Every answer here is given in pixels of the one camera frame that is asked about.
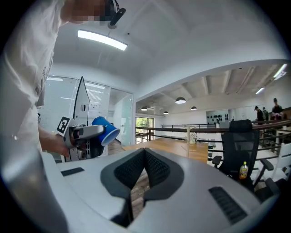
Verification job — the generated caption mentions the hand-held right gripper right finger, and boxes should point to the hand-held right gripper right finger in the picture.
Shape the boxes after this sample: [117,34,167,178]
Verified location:
[127,147,280,233]

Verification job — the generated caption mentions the window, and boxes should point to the window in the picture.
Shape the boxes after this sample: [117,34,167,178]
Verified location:
[135,117,156,137]

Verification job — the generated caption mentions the person's face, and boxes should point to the person's face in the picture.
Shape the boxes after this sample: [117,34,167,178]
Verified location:
[60,0,107,25]

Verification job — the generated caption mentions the black head-worn camera mount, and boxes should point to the black head-worn camera mount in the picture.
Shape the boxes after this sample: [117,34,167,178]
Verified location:
[104,0,126,27]

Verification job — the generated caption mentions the person's left forearm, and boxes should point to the person's left forearm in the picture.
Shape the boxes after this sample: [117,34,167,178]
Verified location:
[37,125,70,158]

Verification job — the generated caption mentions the person's white shirt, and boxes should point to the person's white shirt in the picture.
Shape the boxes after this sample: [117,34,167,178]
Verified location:
[0,0,69,152]

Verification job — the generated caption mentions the blue cup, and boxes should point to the blue cup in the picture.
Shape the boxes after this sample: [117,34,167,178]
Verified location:
[92,116,120,147]

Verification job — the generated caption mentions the yellow drink bottle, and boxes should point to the yellow drink bottle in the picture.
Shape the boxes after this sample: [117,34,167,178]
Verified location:
[239,161,249,181]

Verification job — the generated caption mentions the wooden hexagonal stand with sticks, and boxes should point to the wooden hexagonal stand with sticks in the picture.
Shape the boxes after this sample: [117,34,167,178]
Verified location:
[183,124,196,144]

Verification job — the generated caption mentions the long ceiling light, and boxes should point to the long ceiling light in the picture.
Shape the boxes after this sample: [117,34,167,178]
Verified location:
[78,29,128,51]

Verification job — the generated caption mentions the black mesh office chair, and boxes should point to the black mesh office chair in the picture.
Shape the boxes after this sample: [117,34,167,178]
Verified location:
[212,119,275,191]

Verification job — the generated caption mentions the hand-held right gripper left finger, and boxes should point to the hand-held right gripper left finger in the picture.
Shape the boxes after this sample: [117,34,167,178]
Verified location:
[40,147,146,233]

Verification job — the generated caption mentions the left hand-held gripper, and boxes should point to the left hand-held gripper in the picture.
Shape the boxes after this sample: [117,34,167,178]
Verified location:
[56,116,105,162]

